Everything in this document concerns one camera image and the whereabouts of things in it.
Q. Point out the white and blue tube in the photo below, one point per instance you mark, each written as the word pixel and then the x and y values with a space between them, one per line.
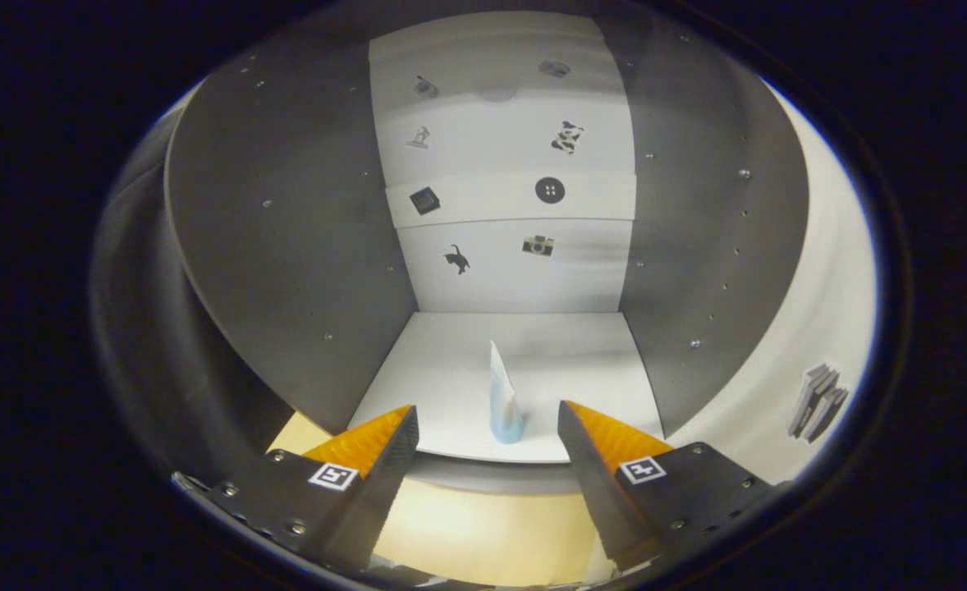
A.
pixel 504 410

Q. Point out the black backdrop cloth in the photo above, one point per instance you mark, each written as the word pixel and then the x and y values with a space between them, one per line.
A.
pixel 147 328

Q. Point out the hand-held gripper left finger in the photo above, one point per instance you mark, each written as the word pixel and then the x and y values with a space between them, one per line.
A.
pixel 381 492

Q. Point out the white cabinet shelf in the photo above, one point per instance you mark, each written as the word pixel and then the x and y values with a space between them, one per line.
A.
pixel 492 201

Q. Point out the dark grey cabinet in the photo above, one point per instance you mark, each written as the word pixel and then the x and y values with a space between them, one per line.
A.
pixel 286 246

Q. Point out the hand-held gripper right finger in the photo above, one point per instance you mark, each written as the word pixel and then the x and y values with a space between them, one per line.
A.
pixel 594 492

